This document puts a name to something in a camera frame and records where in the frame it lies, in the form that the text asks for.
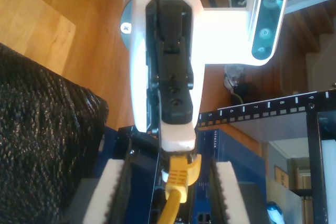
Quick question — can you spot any yellow network cable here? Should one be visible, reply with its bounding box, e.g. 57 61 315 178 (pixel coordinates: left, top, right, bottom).
157 153 203 224

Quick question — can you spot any black textured mat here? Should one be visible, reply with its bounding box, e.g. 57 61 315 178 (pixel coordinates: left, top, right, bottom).
0 42 110 224

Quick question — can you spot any blue network switch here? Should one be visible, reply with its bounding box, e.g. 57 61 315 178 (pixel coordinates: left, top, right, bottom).
97 126 267 224

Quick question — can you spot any black rack frame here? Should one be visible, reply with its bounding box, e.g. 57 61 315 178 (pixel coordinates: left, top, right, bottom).
198 90 336 224

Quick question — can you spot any gripper's camera bar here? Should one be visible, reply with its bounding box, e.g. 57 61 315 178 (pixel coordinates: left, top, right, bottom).
202 0 293 68

